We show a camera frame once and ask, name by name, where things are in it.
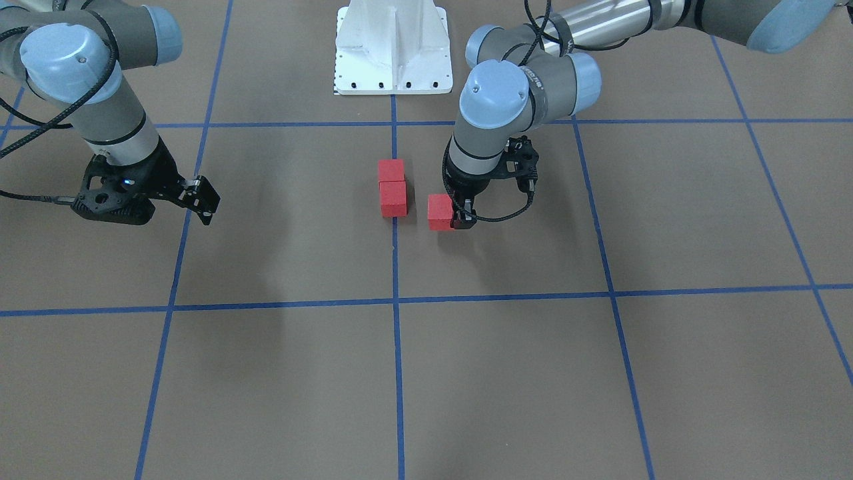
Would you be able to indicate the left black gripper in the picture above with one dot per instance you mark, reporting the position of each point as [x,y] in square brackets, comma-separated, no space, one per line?
[460,184]

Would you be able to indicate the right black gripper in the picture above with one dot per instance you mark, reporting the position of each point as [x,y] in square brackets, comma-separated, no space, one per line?
[155,172]

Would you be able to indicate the red block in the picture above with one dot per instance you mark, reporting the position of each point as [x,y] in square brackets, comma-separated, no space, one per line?
[440,212]
[394,199]

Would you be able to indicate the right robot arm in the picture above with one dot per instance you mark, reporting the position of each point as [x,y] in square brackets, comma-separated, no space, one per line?
[73,55]

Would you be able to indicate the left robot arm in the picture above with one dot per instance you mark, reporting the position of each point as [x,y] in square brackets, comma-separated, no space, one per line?
[530,75]

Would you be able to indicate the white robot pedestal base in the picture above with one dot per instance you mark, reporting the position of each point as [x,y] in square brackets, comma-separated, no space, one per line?
[392,48]

